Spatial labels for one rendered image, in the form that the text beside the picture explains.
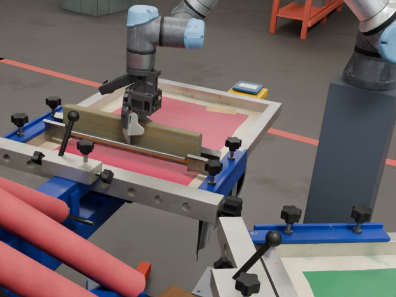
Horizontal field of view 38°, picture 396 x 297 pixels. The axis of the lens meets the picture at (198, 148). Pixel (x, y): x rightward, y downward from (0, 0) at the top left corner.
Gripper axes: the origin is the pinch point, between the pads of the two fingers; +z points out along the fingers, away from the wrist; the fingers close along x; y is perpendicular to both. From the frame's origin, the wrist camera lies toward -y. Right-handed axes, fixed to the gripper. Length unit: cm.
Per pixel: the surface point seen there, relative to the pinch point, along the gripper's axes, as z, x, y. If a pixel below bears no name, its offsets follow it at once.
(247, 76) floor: 103, 395, -69
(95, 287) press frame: -2, -63, 25
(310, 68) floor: 103, 462, -19
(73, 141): 6.9, 2.0, -18.9
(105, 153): 7.0, -0.2, -7.3
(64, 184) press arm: -1.6, -34.4, 1.1
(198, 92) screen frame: 4, 57, -1
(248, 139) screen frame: 3.6, 23.1, 27.5
